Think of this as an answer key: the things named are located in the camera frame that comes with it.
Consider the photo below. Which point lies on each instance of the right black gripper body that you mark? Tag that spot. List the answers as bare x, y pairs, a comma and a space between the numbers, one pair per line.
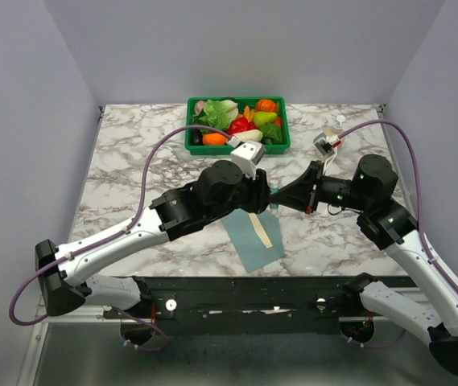
319, 174

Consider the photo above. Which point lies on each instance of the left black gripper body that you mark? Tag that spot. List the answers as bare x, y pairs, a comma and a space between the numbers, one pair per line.
254, 196

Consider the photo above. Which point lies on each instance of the blue-grey envelope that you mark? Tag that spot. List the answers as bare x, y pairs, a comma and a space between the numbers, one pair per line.
252, 253

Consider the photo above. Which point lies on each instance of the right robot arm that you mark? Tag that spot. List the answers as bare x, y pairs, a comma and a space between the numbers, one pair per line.
394, 230

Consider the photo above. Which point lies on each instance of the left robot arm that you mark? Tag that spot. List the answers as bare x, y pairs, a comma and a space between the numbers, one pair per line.
71, 276

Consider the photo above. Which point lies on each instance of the beige pump bottle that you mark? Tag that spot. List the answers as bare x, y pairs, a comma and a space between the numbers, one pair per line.
333, 132

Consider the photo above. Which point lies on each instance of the green pepper toy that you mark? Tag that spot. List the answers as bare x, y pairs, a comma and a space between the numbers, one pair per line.
272, 134

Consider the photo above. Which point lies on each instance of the white radish toy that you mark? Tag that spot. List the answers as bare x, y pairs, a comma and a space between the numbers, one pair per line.
254, 135

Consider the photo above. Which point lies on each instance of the red pepper toy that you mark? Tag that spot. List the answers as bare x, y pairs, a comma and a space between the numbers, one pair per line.
240, 125

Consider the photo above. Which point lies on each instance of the orange carrot toy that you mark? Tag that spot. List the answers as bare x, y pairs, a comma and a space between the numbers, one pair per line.
214, 139

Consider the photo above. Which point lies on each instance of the green pear toy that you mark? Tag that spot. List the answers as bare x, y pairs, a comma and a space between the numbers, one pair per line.
262, 118

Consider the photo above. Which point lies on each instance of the orange pumpkin toy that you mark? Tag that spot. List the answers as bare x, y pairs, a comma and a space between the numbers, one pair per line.
266, 105

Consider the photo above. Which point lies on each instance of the green lettuce toy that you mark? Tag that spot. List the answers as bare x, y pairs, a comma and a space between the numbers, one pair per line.
217, 114

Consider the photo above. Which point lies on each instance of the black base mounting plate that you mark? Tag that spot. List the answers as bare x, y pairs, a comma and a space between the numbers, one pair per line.
249, 305

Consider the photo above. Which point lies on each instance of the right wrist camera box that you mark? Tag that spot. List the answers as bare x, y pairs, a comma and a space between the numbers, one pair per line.
327, 149

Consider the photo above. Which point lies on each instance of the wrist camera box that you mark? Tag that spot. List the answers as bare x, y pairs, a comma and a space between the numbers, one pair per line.
327, 149
247, 156

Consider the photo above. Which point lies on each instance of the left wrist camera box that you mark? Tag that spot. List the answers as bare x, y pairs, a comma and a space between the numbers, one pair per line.
247, 156

